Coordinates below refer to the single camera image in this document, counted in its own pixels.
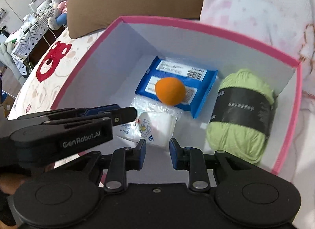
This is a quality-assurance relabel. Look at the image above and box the white tissue pack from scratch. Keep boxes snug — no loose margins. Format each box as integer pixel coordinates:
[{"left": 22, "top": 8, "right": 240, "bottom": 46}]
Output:
[{"left": 116, "top": 109, "right": 177, "bottom": 147}]

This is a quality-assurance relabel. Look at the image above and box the cluttered side table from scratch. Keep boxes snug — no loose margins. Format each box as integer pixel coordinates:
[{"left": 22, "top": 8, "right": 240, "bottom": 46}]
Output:
[{"left": 5, "top": 7, "right": 57, "bottom": 77}]

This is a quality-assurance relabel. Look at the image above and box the person's left hand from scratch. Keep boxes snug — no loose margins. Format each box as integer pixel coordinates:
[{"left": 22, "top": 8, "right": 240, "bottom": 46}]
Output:
[{"left": 1, "top": 163, "right": 55, "bottom": 195}]

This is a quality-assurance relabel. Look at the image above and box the pink checkered pillow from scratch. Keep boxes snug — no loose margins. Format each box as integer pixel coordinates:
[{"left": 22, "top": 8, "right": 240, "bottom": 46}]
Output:
[{"left": 200, "top": 0, "right": 314, "bottom": 189}]

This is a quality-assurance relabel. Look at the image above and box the orange makeup sponge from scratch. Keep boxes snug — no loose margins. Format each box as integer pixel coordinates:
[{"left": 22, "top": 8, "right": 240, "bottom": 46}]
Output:
[{"left": 155, "top": 77, "right": 186, "bottom": 106}]

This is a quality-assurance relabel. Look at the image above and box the blue wipes packet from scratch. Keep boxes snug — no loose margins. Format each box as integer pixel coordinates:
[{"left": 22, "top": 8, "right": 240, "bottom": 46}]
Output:
[{"left": 135, "top": 57, "right": 218, "bottom": 118}]

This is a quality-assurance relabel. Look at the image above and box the grey plush rabbit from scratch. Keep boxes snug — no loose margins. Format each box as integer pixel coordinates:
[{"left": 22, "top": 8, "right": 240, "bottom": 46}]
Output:
[{"left": 47, "top": 0, "right": 68, "bottom": 30}]

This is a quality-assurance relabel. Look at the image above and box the green yarn ball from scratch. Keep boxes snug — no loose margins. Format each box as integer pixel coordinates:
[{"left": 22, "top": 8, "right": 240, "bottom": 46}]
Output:
[{"left": 206, "top": 69, "right": 275, "bottom": 164}]

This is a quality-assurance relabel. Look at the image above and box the pink cardboard box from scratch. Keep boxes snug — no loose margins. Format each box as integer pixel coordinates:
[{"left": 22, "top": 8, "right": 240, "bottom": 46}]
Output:
[{"left": 51, "top": 17, "right": 302, "bottom": 174}]

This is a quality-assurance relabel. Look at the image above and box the white wardrobe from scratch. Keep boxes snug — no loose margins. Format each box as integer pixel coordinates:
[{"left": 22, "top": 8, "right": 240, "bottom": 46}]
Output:
[{"left": 1, "top": 0, "right": 32, "bottom": 33}]

